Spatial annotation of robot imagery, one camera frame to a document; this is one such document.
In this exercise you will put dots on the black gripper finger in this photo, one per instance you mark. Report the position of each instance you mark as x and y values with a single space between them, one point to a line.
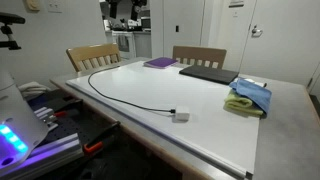
113 8
137 8

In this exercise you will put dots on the white charger block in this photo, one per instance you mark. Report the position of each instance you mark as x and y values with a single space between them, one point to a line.
182 113

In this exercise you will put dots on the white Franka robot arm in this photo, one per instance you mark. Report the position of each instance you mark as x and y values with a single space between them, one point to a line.
16 113

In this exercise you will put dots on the dark microwave oven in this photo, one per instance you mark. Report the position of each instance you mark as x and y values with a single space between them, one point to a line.
146 23

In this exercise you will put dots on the white kitchen stove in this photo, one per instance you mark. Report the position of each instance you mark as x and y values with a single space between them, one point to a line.
131 43

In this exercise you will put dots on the grey towel on stove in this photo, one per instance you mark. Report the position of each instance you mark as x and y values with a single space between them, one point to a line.
123 42

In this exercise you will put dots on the black door latch plate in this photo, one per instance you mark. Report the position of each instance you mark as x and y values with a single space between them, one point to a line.
177 28

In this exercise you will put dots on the light wooden slat chair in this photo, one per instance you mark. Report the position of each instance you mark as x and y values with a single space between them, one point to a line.
93 52

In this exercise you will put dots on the purple notebook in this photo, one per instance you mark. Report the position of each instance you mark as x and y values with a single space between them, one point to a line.
160 62

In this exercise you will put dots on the brown wooden slat chair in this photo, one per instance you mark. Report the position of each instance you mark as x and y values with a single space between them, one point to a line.
200 52

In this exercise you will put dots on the large white whiteboard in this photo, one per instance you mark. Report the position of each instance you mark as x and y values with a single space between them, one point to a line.
166 86

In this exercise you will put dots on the black laptop sleeve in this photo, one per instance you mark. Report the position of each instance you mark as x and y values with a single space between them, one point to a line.
210 73

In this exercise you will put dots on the door sign plate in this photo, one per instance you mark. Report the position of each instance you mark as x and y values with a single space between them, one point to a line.
236 3

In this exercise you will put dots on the white bundled cloth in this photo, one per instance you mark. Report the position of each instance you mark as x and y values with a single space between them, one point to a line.
31 89

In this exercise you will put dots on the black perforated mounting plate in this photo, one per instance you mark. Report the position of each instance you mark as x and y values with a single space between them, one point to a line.
76 126

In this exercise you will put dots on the white whiteboard marker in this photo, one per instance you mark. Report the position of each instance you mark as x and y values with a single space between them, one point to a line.
255 82

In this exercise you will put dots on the yellow-green folded cloth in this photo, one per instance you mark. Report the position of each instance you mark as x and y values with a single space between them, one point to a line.
238 104

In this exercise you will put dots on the blue folded cloth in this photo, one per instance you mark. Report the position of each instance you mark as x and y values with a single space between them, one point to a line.
253 93

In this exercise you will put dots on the white wall switch plate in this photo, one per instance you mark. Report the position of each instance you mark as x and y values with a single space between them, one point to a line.
54 5

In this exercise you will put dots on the beige wall thermostat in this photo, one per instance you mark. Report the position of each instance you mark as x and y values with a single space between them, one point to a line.
32 4

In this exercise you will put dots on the black camera on mount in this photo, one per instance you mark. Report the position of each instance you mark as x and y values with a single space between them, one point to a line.
10 18

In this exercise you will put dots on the silver metal bracket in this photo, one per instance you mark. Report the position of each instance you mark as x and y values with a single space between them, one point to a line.
45 115

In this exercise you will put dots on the aluminium frame rail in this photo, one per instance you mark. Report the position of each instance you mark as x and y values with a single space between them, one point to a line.
50 150

